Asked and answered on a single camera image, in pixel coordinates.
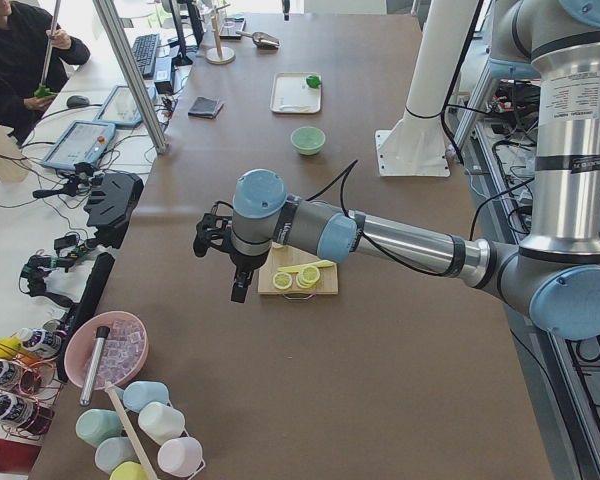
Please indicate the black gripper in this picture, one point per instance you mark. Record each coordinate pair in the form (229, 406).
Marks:
(243, 261)

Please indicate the pink bowl with ice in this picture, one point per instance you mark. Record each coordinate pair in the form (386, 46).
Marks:
(123, 355)

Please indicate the light green bowl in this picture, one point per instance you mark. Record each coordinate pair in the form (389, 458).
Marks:
(308, 140)

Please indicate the lower lemon slice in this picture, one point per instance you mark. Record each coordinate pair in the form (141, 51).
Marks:
(282, 280)

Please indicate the upper lemon slice stack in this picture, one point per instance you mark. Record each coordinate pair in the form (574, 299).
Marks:
(307, 277)

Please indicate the yellow plastic knife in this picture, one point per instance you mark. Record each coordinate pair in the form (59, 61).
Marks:
(299, 267)

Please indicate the folded grey cloth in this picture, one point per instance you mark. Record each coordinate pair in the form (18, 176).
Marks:
(204, 107)

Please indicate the pastel cup rack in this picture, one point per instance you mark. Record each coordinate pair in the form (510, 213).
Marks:
(141, 438)

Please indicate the cream rabbit serving tray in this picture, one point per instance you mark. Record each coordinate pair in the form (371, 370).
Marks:
(291, 95)

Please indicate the far blue teach pendant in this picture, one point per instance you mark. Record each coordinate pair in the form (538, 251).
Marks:
(120, 109)

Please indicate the blue teach pendant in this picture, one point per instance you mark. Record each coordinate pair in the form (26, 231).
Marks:
(82, 142)
(120, 109)

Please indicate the near blue teach pendant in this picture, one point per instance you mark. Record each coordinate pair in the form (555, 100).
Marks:
(82, 142)

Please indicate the green lime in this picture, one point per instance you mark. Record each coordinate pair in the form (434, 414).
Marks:
(313, 81)

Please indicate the metal scoop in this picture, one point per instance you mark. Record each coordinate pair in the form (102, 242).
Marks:
(260, 39)

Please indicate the yellow lemon fruit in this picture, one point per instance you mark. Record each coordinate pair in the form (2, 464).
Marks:
(9, 348)

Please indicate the black keyboard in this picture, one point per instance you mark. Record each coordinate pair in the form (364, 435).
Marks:
(144, 50)

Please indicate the person in black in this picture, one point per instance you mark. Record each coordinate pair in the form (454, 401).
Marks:
(25, 34)

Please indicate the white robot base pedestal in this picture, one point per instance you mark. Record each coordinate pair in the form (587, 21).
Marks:
(416, 146)

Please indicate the aluminium frame post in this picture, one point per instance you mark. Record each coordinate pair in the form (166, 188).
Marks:
(114, 29)

